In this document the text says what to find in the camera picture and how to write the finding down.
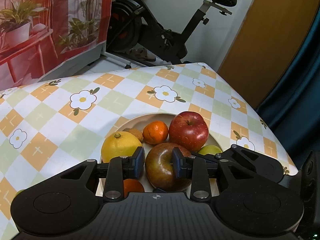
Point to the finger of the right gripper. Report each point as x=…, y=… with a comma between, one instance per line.
x=209, y=158

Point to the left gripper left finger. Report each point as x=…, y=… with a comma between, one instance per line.
x=70, y=200

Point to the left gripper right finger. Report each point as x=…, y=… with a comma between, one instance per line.
x=197, y=177

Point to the green apple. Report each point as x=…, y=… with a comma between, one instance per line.
x=210, y=149

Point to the red apple back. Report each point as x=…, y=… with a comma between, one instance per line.
x=189, y=130

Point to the red apple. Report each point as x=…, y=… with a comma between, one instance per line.
x=160, y=171
x=189, y=130

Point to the red apple front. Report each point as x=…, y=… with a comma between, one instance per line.
x=160, y=171

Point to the yellow lemon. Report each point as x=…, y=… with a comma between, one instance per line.
x=119, y=144

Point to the small orange on plate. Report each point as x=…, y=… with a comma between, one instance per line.
x=155, y=132

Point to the orange tangerine behind apples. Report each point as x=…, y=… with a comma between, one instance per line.
x=132, y=185

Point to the blue curtain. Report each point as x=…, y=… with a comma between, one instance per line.
x=291, y=110

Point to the brown longan on plate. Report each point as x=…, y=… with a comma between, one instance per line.
x=137, y=133

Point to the black exercise bike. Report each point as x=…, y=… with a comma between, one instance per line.
x=132, y=23

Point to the wooden door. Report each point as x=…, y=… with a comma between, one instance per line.
x=269, y=38

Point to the printed pink backdrop cloth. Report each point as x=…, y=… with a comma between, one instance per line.
x=41, y=39

